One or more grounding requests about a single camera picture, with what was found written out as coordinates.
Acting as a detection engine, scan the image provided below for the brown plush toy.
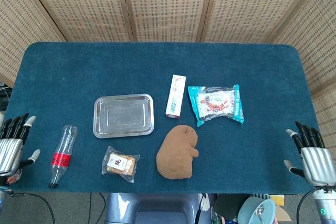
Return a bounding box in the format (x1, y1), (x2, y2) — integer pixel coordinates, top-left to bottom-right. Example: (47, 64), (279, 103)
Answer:
(156, 124), (200, 180)

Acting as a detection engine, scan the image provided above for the empty clear plastic cola bottle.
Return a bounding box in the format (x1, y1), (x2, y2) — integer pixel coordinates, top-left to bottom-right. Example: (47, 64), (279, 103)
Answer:
(47, 125), (79, 189)

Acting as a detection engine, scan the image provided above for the blue tablecloth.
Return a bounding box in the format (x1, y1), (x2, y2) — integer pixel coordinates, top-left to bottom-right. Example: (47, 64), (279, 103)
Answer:
(4, 41), (322, 195)

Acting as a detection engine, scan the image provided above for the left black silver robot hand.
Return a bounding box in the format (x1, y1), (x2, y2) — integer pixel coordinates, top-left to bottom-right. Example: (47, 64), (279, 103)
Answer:
(0, 113), (41, 180)

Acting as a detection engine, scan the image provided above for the brown cardboard piece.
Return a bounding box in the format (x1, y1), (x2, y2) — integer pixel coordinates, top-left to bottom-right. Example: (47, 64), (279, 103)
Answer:
(270, 194), (292, 222)

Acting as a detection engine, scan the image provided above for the light blue round bowl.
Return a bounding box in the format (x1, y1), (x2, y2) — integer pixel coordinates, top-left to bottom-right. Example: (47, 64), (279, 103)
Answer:
(237, 196), (277, 224)

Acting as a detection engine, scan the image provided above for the woven bamboo folding screen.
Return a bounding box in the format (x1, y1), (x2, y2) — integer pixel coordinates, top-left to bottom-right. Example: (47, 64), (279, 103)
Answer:
(0, 0), (336, 146)

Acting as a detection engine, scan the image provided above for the black cable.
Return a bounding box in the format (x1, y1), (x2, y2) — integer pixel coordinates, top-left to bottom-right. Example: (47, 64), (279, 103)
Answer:
(296, 187), (320, 224)
(88, 192), (107, 224)
(9, 191), (56, 224)

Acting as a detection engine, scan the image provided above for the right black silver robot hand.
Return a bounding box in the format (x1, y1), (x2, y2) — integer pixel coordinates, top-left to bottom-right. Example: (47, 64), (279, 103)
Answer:
(283, 121), (336, 187)

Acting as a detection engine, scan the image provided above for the small snack packet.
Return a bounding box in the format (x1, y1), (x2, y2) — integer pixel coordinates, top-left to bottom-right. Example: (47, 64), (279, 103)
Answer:
(101, 145), (141, 184)

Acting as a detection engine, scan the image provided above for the silver metal rectangular tray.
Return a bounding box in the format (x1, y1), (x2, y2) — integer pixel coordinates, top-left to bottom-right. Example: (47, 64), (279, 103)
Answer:
(93, 93), (155, 139)

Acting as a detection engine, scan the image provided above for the white toothpaste box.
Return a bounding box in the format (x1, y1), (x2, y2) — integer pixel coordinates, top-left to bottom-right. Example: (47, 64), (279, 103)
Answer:
(165, 74), (187, 120)

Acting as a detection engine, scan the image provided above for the teal snack bag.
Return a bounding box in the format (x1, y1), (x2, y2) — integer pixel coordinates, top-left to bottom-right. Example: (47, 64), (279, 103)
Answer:
(187, 84), (245, 127)

